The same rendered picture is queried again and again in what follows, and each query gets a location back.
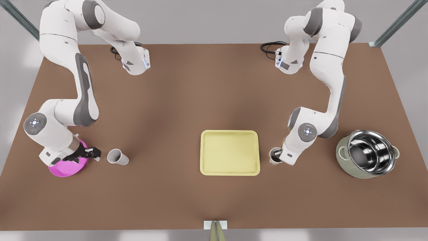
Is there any green steel-lined pot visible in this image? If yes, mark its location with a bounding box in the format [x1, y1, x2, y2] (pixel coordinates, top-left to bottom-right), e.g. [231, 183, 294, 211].
[335, 130, 400, 179]

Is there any black cable loop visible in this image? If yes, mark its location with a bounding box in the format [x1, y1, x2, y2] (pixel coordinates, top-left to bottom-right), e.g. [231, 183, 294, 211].
[260, 41, 289, 61]
[110, 42, 143, 61]

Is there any magenta round plate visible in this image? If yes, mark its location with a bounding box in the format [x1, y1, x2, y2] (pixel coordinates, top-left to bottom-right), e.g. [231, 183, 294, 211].
[48, 140, 89, 177]

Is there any yellow rectangular tray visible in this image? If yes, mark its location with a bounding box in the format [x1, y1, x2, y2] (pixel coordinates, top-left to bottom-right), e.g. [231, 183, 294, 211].
[200, 130, 261, 176]

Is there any silver frame post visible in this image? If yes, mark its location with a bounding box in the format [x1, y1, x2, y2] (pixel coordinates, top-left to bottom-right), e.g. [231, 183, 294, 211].
[0, 0, 40, 41]
[368, 0, 428, 48]
[204, 221, 228, 241]

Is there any white IKEA cup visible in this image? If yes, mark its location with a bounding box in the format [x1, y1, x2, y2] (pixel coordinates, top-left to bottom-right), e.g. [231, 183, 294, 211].
[107, 149, 129, 166]
[269, 148, 283, 165]

